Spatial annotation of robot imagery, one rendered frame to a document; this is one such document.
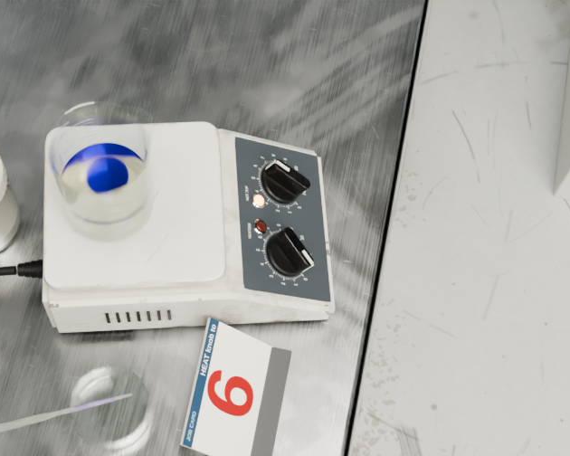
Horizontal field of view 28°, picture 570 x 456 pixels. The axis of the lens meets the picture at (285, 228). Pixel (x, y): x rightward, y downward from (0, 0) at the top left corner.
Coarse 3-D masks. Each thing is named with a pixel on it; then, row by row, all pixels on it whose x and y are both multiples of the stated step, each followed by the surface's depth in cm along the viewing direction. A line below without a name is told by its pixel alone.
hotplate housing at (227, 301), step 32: (224, 160) 80; (320, 160) 86; (224, 192) 79; (224, 224) 78; (160, 288) 76; (192, 288) 76; (224, 288) 76; (64, 320) 78; (96, 320) 78; (128, 320) 79; (160, 320) 79; (192, 320) 80; (224, 320) 80; (256, 320) 81; (288, 320) 81
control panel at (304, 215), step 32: (256, 160) 81; (288, 160) 83; (256, 192) 80; (320, 192) 84; (288, 224) 81; (320, 224) 82; (256, 256) 78; (320, 256) 81; (256, 288) 77; (288, 288) 79; (320, 288) 80
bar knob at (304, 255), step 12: (288, 228) 78; (276, 240) 79; (288, 240) 78; (276, 252) 79; (288, 252) 79; (300, 252) 78; (276, 264) 78; (288, 264) 79; (300, 264) 78; (312, 264) 78; (288, 276) 79
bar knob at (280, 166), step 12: (264, 168) 81; (276, 168) 80; (288, 168) 80; (264, 180) 81; (276, 180) 81; (288, 180) 81; (300, 180) 81; (276, 192) 81; (288, 192) 81; (300, 192) 81
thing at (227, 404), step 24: (216, 336) 78; (240, 336) 80; (216, 360) 78; (240, 360) 79; (216, 384) 77; (240, 384) 79; (216, 408) 77; (240, 408) 78; (216, 432) 77; (240, 432) 78
